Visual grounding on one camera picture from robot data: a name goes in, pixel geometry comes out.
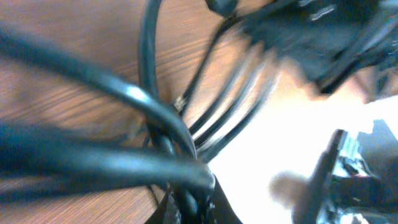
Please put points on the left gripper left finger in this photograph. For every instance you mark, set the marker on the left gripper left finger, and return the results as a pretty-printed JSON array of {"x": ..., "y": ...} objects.
[{"x": 167, "y": 212}]

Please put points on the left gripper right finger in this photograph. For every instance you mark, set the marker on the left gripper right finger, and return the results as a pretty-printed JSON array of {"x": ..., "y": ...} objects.
[{"x": 219, "y": 210}]

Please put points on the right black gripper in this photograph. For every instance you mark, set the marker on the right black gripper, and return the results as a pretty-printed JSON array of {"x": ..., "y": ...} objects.
[{"x": 331, "y": 40}]

